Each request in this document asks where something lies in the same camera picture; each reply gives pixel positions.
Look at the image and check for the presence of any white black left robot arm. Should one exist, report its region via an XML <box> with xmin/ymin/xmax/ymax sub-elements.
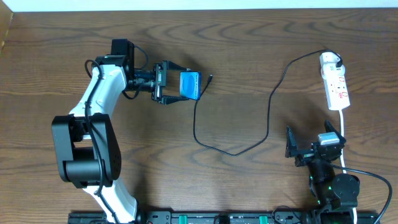
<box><xmin>52</xmin><ymin>39</ymin><xmax>191</xmax><ymax>223</ymax></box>

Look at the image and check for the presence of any white USB charger adapter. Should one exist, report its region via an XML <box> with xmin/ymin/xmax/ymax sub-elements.
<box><xmin>320</xmin><ymin>52</ymin><xmax>346</xmax><ymax>80</ymax></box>

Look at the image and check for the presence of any white power strip cord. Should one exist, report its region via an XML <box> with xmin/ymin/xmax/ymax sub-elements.
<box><xmin>338</xmin><ymin>108</ymin><xmax>358</xmax><ymax>224</ymax></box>

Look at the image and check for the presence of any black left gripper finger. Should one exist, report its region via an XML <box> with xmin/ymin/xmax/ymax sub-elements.
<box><xmin>166</xmin><ymin>60</ymin><xmax>191</xmax><ymax>72</ymax></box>
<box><xmin>161</xmin><ymin>95</ymin><xmax>189</xmax><ymax>105</ymax></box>

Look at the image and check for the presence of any black USB charging cable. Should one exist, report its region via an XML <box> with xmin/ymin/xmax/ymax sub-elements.
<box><xmin>193</xmin><ymin>49</ymin><xmax>344</xmax><ymax>157</ymax></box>

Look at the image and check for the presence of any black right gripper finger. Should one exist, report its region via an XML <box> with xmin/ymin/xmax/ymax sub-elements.
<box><xmin>324</xmin><ymin>119</ymin><xmax>341</xmax><ymax>137</ymax></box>
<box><xmin>285</xmin><ymin>126</ymin><xmax>298</xmax><ymax>157</ymax></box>

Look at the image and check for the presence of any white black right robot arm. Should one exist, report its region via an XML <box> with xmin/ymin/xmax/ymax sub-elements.
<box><xmin>285</xmin><ymin>120</ymin><xmax>360</xmax><ymax>223</ymax></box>

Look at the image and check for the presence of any white power strip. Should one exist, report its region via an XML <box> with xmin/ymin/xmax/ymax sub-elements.
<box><xmin>323</xmin><ymin>75</ymin><xmax>350</xmax><ymax>111</ymax></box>

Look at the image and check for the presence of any blue Galaxy smartphone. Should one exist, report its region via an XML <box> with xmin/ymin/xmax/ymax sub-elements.
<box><xmin>180</xmin><ymin>72</ymin><xmax>201</xmax><ymax>100</ymax></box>

